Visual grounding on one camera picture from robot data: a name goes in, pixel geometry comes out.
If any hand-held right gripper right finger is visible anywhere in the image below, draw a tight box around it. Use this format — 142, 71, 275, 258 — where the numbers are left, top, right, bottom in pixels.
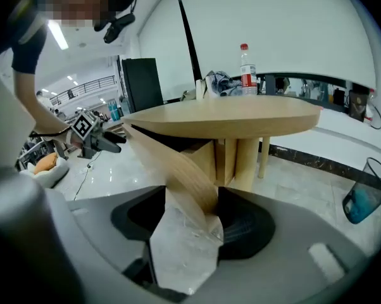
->
195, 187, 370, 299

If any blue plaid shirt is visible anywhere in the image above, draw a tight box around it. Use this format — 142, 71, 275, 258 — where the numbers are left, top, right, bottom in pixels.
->
204, 70, 244, 98

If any beige bag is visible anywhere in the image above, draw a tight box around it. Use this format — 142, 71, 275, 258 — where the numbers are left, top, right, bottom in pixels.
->
195, 77, 209, 101

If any person's dark clothed body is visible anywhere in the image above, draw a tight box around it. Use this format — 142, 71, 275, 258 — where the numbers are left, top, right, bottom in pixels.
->
0, 0, 142, 75

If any person's left forearm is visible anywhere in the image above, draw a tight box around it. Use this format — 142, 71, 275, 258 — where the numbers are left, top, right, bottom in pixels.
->
12, 70, 72, 137

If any black balcony railing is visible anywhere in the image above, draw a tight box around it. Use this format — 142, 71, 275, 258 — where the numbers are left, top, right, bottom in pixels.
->
49, 75, 117, 106

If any black head-worn camera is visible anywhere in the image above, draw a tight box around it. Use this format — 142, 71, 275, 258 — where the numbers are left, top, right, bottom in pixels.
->
94, 11, 137, 44

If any white chair with orange cushion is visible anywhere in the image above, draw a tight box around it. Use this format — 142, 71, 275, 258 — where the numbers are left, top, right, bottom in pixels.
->
19, 156, 70, 189

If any person's left hand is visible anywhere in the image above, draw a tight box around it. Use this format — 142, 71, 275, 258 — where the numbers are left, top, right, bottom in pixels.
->
66, 128, 84, 149

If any long ceiling light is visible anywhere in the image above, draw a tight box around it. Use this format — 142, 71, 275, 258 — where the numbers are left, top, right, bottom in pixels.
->
47, 20, 70, 51

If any small white bottle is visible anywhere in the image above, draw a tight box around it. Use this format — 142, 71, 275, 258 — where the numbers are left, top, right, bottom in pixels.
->
364, 88, 377, 125

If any black cabinet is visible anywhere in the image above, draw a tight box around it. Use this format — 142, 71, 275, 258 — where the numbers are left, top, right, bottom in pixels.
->
121, 58, 165, 113

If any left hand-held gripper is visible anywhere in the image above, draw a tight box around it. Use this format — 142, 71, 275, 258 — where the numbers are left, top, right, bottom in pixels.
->
70, 109, 127, 160

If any dark brown box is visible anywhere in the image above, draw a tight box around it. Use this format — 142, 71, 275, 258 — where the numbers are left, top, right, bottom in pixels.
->
348, 89, 368, 122

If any red-capped plastic water bottle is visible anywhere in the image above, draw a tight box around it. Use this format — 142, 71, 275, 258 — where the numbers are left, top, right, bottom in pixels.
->
239, 42, 258, 96

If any wooden coffee table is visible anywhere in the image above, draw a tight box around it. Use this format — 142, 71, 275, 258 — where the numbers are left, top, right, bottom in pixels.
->
120, 95, 323, 193

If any black mesh trash bin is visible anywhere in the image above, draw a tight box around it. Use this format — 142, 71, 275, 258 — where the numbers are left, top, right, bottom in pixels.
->
342, 156, 381, 225

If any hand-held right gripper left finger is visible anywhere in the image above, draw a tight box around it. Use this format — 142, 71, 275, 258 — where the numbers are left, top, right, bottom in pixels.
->
66, 185, 166, 274

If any wooden plank strip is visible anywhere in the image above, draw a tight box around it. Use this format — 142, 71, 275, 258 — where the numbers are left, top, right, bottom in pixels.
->
122, 122, 225, 237

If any black gripper power cable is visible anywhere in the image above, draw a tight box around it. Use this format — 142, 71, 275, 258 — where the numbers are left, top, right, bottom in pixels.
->
72, 150, 103, 201

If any orange cushion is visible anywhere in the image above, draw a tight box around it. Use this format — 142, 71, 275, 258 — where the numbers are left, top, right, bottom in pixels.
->
33, 152, 58, 175

